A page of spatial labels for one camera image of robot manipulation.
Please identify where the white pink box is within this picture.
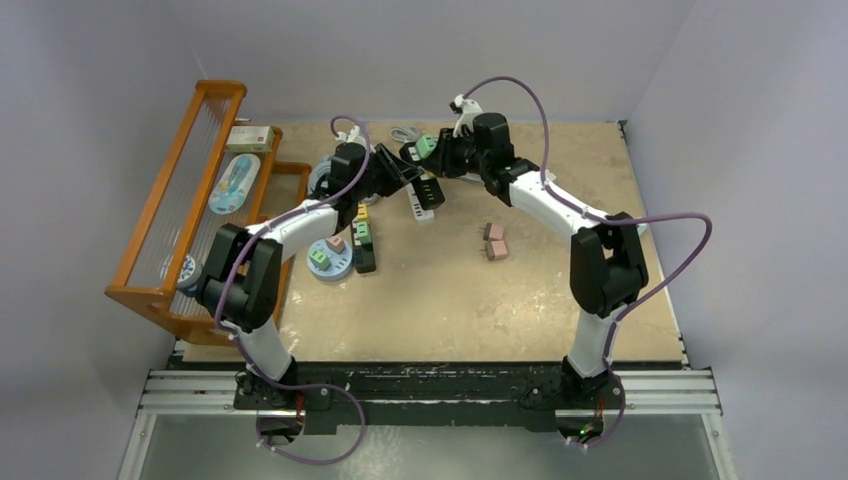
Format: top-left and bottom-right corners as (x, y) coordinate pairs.
(225, 125), (275, 153)

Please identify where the blue packaged item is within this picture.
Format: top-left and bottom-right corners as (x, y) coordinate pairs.
(207, 153), (261, 215)

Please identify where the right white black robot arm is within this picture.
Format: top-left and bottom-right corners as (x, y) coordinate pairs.
(414, 113), (649, 407)

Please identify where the short black power strip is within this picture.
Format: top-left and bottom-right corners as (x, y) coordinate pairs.
(411, 174), (445, 210)

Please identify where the green charger plug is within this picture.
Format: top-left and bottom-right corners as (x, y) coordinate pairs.
(407, 135), (438, 162)

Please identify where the pink plug on round hub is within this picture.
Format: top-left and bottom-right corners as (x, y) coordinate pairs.
(325, 235), (346, 255)

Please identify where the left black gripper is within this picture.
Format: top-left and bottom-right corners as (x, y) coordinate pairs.
(353, 145), (420, 202)

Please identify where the round blue power hub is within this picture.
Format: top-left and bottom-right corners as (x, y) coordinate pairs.
(307, 235), (353, 283)

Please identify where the long black power strip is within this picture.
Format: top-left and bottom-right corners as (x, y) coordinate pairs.
(351, 217), (377, 274)

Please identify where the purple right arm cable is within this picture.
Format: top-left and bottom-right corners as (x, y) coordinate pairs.
(450, 76), (715, 452)

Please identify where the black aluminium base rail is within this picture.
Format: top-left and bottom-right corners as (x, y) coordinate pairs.
(139, 362), (723, 437)

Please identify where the orange wooden shelf rack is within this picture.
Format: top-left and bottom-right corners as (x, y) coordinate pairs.
(105, 80), (311, 346)

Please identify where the blue white tape roll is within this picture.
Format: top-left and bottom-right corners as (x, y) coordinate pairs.
(176, 254), (203, 297)

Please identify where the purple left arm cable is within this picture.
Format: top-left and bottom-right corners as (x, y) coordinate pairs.
(213, 115), (371, 466)

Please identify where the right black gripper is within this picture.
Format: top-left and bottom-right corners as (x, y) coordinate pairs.
(421, 128), (489, 181)

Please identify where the green plug on round hub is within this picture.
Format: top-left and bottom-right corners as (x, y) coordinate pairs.
(308, 247), (332, 271)

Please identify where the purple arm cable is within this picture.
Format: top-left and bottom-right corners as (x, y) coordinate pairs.
(213, 115), (371, 466)
(450, 76), (715, 452)

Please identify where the pink charger plug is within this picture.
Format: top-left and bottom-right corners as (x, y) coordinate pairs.
(481, 240), (509, 262)
(482, 222), (505, 241)

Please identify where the white power strip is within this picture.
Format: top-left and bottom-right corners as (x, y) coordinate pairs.
(406, 184), (435, 225)

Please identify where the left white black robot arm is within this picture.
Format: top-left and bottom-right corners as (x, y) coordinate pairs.
(195, 143), (424, 409)

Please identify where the green plug on long strip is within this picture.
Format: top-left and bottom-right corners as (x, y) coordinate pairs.
(355, 221), (373, 245)

